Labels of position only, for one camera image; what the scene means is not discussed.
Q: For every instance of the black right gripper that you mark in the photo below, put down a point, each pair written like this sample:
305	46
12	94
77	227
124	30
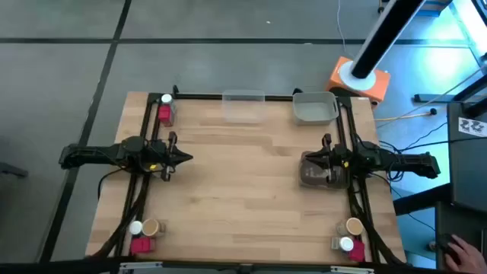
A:
338	160

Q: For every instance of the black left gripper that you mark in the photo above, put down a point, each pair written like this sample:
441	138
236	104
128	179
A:
169	156

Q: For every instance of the white-lid spice jar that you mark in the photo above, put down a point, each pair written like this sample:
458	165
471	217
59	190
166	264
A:
345	244
135	227
166	99

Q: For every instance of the wooden cup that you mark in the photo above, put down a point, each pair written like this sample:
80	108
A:
151	227

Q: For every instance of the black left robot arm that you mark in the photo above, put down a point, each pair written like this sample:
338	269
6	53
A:
95	154

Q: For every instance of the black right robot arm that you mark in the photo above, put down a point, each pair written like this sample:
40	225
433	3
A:
411	163

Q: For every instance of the dark smoky plastic bin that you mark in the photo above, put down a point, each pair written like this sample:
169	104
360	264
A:
312	179

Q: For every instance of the light grey plastic bin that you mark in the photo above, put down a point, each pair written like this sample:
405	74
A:
315	111

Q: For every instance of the orange box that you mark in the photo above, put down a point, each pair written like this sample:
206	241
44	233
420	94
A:
380	83

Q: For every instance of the black floor stand base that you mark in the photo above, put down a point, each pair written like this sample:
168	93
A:
437	98

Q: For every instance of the black desk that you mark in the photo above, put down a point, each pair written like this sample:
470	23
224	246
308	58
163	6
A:
449	220
468	171

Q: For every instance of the black computer mouse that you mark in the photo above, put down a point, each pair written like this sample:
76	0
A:
446	243

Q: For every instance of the white printed paper sheet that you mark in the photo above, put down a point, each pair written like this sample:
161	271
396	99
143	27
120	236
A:
472	126

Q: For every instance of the black chair base leg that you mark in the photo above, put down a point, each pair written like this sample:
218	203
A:
13	170

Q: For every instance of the person's hand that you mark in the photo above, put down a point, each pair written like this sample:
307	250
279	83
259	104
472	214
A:
468	257

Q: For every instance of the black aluminium table frame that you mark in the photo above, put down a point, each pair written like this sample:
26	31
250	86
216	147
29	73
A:
243	97

